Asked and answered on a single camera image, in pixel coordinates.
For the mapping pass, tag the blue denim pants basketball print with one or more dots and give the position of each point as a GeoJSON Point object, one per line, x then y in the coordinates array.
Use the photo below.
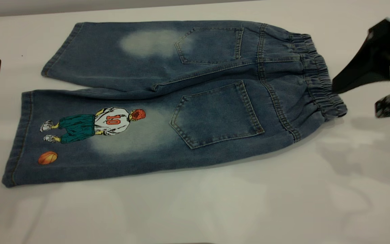
{"type": "Point", "coordinates": [195, 101]}

